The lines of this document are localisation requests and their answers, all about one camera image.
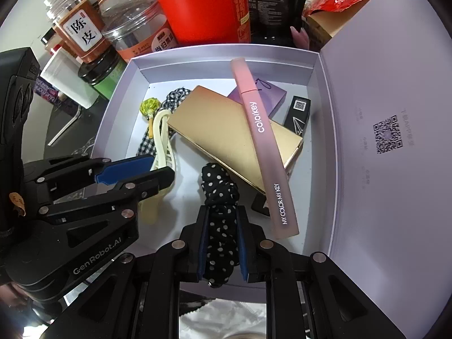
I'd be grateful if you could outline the slim black box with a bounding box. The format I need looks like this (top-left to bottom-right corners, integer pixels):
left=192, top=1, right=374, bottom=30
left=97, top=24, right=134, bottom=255
left=251, top=95, right=311, bottom=216

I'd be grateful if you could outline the cream hair claw clip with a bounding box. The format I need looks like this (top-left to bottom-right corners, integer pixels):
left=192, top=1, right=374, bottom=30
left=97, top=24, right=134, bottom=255
left=139, top=109, right=179, bottom=225

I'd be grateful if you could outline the purple drink can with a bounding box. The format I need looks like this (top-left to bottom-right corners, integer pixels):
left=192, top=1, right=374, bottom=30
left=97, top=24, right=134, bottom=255
left=33, top=78, right=71, bottom=110

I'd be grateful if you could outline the short clear jar orange label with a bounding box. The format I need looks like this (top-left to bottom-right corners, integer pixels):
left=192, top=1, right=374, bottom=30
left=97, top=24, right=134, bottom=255
left=102, top=0, right=174, bottom=62

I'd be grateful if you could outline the clear jar of orange peel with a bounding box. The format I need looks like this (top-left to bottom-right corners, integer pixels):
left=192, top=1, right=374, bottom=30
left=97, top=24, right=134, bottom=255
left=46, top=0, right=112, bottom=64

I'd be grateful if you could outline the green jar with black lid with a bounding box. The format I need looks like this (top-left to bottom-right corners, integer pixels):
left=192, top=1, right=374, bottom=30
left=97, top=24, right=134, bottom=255
left=78, top=47, right=129, bottom=101

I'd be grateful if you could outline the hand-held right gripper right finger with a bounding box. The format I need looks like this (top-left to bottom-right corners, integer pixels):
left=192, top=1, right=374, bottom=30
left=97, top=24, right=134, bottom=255
left=236, top=205, right=417, bottom=339

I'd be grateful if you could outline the long pink cosmetic box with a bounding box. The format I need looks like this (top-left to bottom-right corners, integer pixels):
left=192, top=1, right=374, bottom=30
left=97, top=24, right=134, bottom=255
left=230, top=57, right=301, bottom=240

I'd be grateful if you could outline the lavender gift box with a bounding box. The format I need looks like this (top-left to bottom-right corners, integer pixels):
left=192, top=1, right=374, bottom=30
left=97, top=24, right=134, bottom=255
left=90, top=0, right=452, bottom=329

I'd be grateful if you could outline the yellow lollipop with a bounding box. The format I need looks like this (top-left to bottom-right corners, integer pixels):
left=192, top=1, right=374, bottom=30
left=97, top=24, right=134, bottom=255
left=140, top=98, right=163, bottom=138

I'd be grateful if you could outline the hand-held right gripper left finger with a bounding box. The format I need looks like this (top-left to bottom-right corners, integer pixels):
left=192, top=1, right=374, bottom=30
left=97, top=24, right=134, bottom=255
left=39, top=205, right=209, bottom=339

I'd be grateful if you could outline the black polka-dot scrunchie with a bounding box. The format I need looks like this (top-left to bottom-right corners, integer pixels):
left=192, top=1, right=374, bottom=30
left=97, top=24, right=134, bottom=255
left=201, top=162, right=241, bottom=288

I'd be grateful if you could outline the gold rectangular box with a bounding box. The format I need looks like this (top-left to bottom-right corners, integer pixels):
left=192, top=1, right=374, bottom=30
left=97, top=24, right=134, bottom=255
left=167, top=85, right=304, bottom=195

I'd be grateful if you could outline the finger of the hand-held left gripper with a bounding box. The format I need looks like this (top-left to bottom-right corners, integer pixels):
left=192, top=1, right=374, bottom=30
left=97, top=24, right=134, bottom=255
left=23, top=155, right=157, bottom=188
left=38, top=167, right=176, bottom=220

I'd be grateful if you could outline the checkered hair tie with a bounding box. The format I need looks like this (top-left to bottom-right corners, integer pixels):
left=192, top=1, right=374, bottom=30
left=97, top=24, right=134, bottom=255
left=136, top=86, right=193, bottom=156

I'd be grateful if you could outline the small purple box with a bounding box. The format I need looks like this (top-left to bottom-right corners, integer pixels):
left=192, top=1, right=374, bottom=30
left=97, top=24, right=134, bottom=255
left=227, top=81, right=286, bottom=121

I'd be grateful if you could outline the brown paper packet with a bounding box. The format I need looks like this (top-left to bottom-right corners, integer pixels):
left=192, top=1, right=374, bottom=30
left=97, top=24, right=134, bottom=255
left=307, top=9, right=357, bottom=52

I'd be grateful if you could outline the white plastic bag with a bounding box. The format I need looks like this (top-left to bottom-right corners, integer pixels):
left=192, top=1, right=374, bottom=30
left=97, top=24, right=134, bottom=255
left=178, top=281, right=269, bottom=339

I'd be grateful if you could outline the black snack pouch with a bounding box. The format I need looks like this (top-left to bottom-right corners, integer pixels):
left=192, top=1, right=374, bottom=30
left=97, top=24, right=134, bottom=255
left=245, top=0, right=313, bottom=46

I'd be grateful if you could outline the red canister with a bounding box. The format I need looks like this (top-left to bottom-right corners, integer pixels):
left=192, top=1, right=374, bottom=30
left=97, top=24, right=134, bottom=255
left=150, top=0, right=252, bottom=46

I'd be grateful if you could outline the white cylinder bottle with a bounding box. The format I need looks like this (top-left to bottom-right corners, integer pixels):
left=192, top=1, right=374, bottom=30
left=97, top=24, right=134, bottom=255
left=40, top=47, right=99, bottom=110

